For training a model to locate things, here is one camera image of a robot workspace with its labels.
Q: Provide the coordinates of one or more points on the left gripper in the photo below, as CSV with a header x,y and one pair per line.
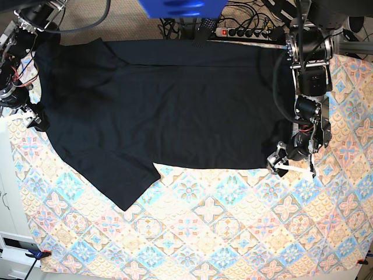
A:
x,y
297,149

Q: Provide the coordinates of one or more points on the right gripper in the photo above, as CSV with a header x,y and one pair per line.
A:
x,y
14,97

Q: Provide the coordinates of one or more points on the black T-shirt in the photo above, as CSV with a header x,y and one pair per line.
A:
x,y
117,109

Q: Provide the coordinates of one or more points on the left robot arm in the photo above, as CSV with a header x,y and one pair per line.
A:
x,y
309,49

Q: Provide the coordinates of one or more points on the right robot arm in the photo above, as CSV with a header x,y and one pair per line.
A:
x,y
19,39

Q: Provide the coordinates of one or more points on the patterned tablecloth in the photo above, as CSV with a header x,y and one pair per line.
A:
x,y
209,223

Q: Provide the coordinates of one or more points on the white cabinet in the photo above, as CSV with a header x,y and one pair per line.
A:
x,y
15,233

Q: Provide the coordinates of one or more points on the white power strip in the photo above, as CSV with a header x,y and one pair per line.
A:
x,y
242,33

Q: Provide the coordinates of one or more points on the orange clamp bottom right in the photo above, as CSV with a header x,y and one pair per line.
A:
x,y
362,262

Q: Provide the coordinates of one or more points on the blue clamp bottom left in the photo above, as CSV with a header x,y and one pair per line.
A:
x,y
37,254

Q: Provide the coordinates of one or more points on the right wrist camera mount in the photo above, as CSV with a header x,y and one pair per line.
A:
x,y
19,116

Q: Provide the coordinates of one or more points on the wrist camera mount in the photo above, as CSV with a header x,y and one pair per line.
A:
x,y
19,116
307,174

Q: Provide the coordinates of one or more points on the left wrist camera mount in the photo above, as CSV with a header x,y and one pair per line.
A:
x,y
307,174

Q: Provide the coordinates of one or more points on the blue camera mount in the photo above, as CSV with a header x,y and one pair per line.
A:
x,y
183,8

